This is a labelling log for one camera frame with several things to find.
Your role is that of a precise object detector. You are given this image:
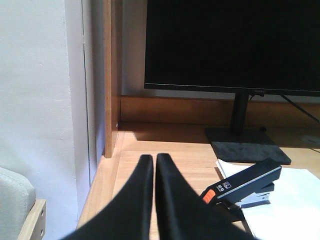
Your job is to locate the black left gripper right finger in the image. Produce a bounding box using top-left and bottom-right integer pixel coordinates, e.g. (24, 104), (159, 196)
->
(155, 153), (254, 240)

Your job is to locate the wooden desk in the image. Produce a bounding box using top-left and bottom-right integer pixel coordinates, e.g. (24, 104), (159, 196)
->
(80, 0), (320, 223)

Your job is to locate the black computer monitor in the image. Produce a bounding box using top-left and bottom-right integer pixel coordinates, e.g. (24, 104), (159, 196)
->
(144, 0), (320, 165)

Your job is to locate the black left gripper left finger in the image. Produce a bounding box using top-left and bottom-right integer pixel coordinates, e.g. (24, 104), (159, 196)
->
(64, 154), (154, 240)

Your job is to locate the white paper sheet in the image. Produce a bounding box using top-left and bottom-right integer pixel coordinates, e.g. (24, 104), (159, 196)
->
(214, 159), (320, 240)

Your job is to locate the grey cushioned chair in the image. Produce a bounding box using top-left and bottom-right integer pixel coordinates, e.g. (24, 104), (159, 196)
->
(0, 168), (47, 240)

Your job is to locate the grey desk cable grommet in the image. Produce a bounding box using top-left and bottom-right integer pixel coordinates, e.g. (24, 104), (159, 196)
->
(300, 135), (320, 146)

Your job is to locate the black stapler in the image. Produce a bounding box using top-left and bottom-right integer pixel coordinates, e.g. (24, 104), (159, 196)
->
(200, 158), (282, 218)

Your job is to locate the black monitor cable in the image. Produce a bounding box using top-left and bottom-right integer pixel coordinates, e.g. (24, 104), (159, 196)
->
(279, 94), (320, 124)

